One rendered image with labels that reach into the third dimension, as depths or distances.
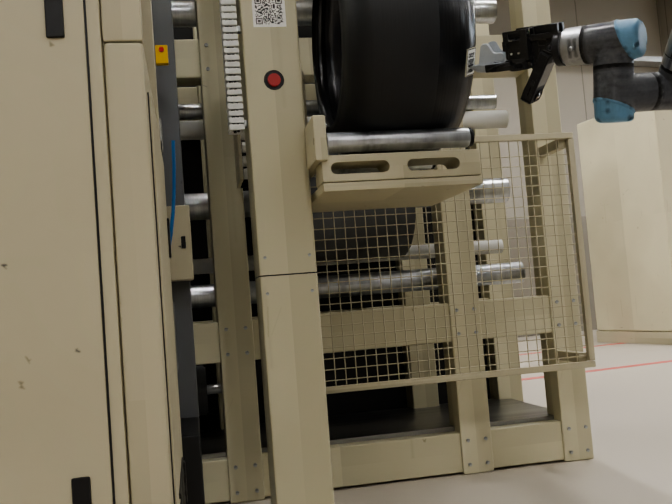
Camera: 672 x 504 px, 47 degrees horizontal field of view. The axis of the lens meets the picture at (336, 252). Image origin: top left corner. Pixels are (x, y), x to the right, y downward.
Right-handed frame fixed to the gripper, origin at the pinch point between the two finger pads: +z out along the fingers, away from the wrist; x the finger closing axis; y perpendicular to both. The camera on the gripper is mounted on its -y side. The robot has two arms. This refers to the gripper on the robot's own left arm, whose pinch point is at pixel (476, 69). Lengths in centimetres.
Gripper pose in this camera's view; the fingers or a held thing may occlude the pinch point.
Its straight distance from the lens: 177.6
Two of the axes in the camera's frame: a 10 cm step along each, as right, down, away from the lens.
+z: -7.8, -0.3, 6.2
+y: -1.9, -9.4, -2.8
